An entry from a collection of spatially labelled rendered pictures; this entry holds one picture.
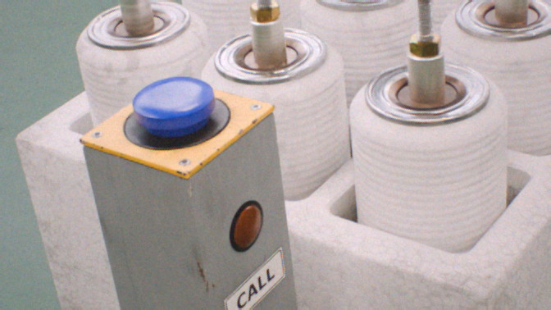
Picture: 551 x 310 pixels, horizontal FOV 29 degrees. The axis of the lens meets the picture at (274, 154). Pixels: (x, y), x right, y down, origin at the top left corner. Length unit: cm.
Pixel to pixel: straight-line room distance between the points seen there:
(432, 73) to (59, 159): 30
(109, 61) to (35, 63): 60
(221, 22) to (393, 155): 25
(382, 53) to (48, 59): 66
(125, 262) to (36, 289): 41
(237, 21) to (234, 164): 33
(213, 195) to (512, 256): 21
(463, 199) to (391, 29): 17
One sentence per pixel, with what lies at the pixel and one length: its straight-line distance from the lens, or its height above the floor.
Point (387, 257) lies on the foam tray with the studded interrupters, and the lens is 65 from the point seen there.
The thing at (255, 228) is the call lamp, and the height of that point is 26.
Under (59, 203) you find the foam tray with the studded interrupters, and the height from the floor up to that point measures 13.
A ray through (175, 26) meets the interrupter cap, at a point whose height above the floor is 25.
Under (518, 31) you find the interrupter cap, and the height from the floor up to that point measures 25.
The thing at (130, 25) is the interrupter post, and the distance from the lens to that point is 78.
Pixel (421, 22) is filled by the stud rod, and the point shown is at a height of 30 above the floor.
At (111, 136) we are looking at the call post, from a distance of 53.
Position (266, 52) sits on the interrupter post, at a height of 26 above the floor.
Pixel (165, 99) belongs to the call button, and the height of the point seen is 33.
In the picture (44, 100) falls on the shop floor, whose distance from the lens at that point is 127.
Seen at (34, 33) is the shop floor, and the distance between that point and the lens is 144.
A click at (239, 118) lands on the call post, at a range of 53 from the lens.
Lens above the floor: 58
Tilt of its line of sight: 32 degrees down
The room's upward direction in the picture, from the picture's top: 7 degrees counter-clockwise
